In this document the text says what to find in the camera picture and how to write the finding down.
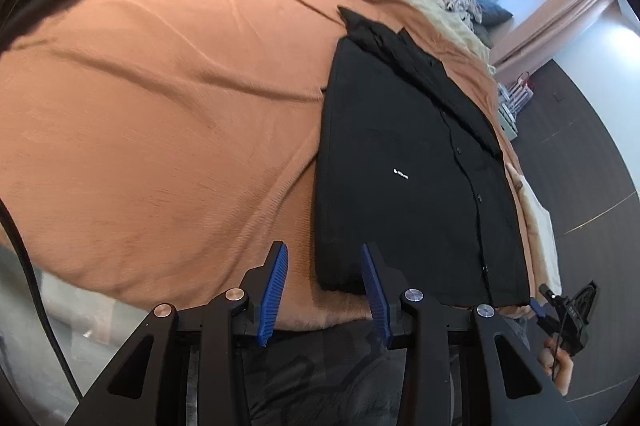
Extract grey cushion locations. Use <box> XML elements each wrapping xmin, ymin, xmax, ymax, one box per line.
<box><xmin>474</xmin><ymin>0</ymin><xmax>514</xmax><ymax>26</ymax></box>

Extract orange blanket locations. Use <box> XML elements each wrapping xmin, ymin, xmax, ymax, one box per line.
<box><xmin>0</xmin><ymin>0</ymin><xmax>531</xmax><ymax>332</ymax></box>

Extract black button shirt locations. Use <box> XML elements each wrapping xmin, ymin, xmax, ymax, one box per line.
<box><xmin>312</xmin><ymin>5</ymin><xmax>531</xmax><ymax>308</ymax></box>

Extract person's right hand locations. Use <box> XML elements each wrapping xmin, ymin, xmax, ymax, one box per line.
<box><xmin>537</xmin><ymin>336</ymin><xmax>577</xmax><ymax>398</ymax></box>

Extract pink curtain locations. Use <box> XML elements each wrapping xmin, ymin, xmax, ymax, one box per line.
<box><xmin>492</xmin><ymin>0</ymin><xmax>615</xmax><ymax>73</ymax></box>

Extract person's grey printed pants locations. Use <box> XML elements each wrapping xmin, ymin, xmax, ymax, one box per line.
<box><xmin>185</xmin><ymin>320</ymin><xmax>532</xmax><ymax>426</ymax></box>

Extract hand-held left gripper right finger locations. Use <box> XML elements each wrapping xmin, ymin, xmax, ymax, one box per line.
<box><xmin>360</xmin><ymin>243</ymin><xmax>583</xmax><ymax>426</ymax></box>

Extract white wire rack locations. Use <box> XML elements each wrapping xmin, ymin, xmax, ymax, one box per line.
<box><xmin>497</xmin><ymin>70</ymin><xmax>535</xmax><ymax>112</ymax></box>

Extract cream white cloth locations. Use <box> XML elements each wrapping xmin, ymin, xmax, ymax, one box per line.
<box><xmin>504</xmin><ymin>160</ymin><xmax>563</xmax><ymax>293</ymax></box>

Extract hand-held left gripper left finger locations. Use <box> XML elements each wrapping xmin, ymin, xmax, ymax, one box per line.
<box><xmin>65</xmin><ymin>241</ymin><xmax>290</xmax><ymax>426</ymax></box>

